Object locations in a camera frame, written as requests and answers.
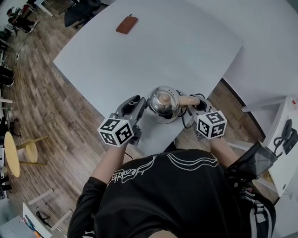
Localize black backpack white straps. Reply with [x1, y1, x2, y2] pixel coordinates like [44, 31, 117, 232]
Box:
[237, 185, 277, 238]

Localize white table with grommet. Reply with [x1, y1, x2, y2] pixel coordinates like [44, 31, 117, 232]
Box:
[241, 95, 298, 198]

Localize yellow wooden stool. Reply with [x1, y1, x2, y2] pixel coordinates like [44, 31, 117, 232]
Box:
[17, 135, 50, 167]

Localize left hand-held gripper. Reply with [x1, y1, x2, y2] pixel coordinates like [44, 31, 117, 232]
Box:
[97, 94, 148, 148]

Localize person's left forearm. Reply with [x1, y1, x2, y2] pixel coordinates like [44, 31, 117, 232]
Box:
[90, 144, 128, 187]

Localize steel kettle with wooden handle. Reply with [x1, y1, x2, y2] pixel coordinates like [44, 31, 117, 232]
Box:
[145, 85, 201, 125]

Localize brown leather pouch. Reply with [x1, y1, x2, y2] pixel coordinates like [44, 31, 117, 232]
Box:
[115, 14, 139, 36]

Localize person's black printed shirt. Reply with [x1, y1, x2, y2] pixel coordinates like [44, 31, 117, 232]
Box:
[67, 149, 243, 238]

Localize black desk telephone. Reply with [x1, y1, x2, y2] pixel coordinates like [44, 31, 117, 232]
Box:
[273, 119, 295, 155]

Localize black box device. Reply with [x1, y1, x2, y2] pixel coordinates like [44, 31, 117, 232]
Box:
[282, 129, 298, 155]

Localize black office chair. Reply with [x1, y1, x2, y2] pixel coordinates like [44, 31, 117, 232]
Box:
[58, 0, 103, 29]

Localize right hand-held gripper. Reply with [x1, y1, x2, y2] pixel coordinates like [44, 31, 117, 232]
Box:
[187, 94, 228, 141]

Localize round yellow table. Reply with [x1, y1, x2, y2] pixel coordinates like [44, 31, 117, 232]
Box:
[4, 131, 21, 179]

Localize person's right forearm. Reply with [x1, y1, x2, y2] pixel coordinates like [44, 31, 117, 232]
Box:
[208, 136, 240, 168]

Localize large white table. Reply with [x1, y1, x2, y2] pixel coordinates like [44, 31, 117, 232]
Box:
[53, 0, 244, 157]

